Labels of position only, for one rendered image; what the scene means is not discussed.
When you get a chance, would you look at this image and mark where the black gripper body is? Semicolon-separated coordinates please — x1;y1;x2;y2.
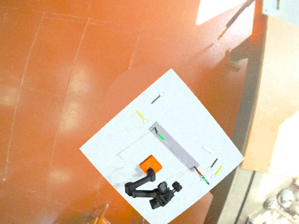
156;184;179;207

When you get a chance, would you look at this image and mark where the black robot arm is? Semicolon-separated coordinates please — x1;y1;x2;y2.
125;168;169;210

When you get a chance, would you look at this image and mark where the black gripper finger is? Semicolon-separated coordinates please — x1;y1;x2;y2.
160;191;170;203
173;182;181;191

